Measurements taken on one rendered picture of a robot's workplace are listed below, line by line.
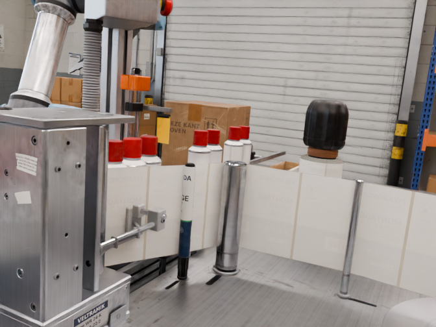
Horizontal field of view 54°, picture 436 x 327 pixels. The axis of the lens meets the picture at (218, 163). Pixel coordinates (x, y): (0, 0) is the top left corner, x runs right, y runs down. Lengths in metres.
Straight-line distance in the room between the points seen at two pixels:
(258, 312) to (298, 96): 4.67
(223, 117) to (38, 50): 0.61
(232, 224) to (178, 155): 0.87
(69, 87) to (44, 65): 3.55
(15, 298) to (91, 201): 0.12
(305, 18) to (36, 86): 4.28
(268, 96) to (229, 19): 1.09
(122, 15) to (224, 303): 0.49
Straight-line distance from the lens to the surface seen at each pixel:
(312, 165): 0.84
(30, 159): 0.44
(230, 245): 0.72
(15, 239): 0.48
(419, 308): 0.73
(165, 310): 0.62
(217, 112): 1.48
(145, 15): 0.79
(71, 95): 4.85
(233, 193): 0.69
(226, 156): 1.13
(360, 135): 5.10
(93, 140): 0.49
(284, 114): 5.25
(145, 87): 0.89
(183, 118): 1.53
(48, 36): 1.35
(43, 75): 1.31
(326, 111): 0.83
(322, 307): 0.68
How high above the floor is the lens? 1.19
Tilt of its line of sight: 10 degrees down
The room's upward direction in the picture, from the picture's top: 5 degrees clockwise
